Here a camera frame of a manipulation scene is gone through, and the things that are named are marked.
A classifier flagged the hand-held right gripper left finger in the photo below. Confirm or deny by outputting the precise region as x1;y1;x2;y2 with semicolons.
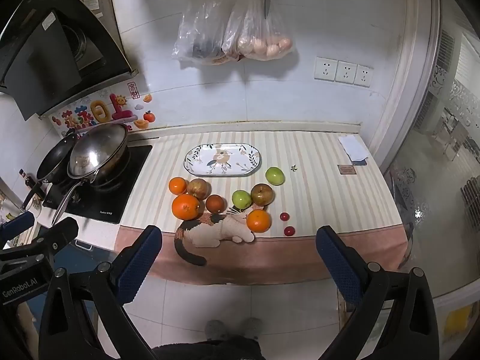
39;225;163;360

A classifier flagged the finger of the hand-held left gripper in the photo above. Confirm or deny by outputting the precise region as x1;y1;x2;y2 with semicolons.
0;212;35;240
26;217;80;265

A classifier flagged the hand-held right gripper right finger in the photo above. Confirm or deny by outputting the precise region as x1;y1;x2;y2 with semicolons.
316;226;439;360

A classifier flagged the large orange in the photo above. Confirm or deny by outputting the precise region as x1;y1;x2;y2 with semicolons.
172;193;202;221

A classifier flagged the small orange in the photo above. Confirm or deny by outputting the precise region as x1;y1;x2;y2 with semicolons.
168;177;188;196

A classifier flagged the medium orange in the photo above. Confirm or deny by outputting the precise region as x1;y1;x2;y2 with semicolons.
246;209;272;233

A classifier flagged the red-yellow apple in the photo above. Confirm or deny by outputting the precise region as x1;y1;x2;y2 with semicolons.
187;178;212;200

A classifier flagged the dark red round fruit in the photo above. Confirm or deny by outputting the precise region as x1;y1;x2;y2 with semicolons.
205;194;227;214

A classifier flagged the brownish red apple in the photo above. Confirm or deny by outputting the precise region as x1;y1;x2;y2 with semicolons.
250;183;274;207

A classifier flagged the green apple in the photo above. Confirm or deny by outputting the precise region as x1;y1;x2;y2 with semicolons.
265;166;285;186
232;190;252;208

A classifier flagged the floral oval plate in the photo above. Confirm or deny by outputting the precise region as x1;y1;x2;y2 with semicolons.
183;143;262;176

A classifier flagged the black induction cooktop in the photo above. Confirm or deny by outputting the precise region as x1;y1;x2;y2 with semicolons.
42;144;154;225

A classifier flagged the black frying pan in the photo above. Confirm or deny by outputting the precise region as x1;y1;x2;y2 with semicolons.
20;131;81;212

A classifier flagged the steel wok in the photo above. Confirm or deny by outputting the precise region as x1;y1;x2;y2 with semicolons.
52;122;131;226

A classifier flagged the grey slipper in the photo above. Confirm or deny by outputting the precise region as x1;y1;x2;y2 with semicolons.
241;317;264;340
205;319;230;342

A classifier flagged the person's dark clothing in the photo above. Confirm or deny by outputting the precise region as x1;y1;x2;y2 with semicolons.
151;335;265;360

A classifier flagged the white folded paper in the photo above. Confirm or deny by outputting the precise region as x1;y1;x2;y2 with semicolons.
338;134;370;162

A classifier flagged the black range hood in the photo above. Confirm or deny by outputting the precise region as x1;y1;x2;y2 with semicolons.
0;0;138;121

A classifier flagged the plastic bag with dark contents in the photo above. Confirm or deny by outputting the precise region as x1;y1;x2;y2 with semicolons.
172;0;236;67

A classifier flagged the plastic bag of eggs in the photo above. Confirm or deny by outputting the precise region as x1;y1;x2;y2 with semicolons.
222;0;294;61

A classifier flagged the colourful character wall sticker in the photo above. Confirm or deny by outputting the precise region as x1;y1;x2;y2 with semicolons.
50;92;135;138

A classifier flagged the white wall socket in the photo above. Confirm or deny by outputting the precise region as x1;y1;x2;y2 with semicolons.
314;56;338;82
354;64;374;87
335;60;357;84

